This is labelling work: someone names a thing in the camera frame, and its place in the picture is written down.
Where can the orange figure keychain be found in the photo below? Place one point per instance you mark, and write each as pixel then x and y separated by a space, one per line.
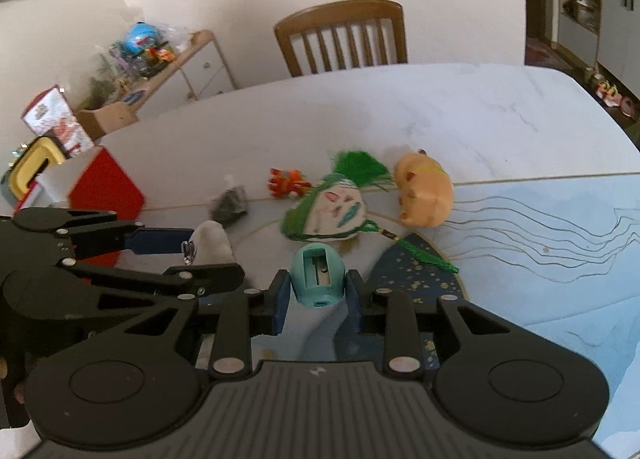
pixel 287 183

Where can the yellow lidded tissue container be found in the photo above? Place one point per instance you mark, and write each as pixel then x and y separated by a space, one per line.
pixel 29 161

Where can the bag of black beads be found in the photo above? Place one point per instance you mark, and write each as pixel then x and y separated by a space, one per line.
pixel 230 205

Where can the white wooden sideboard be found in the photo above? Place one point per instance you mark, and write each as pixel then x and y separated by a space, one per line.
pixel 197 74

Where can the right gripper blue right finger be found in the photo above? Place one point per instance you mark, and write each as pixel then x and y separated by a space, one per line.
pixel 355 295

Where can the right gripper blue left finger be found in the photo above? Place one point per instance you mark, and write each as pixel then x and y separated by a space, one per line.
pixel 278 299

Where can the white tooth shaped toy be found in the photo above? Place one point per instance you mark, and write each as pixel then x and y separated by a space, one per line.
pixel 208 245

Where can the red and white cardboard box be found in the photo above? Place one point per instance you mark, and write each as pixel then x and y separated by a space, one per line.
pixel 99 210

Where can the teal pencil sharpener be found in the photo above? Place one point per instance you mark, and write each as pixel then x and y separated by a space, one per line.
pixel 317 275

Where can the orange spotted cat toy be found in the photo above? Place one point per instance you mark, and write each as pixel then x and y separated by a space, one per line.
pixel 426 194

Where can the green haired face plush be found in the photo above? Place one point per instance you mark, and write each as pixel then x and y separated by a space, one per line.
pixel 334 208

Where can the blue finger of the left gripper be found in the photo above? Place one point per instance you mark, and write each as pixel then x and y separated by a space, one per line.
pixel 209 278
pixel 157 240

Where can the wooden slatted chair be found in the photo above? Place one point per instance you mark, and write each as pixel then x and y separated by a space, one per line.
pixel 343 35

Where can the printed red white bag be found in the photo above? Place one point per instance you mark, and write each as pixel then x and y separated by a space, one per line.
pixel 50 114

